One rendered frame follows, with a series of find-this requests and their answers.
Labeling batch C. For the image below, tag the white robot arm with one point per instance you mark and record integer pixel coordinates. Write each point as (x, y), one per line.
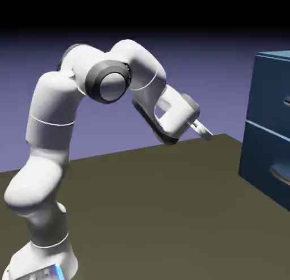
(52, 107)

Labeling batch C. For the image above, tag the blue cabinet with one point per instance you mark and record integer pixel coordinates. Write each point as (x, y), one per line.
(265, 135)

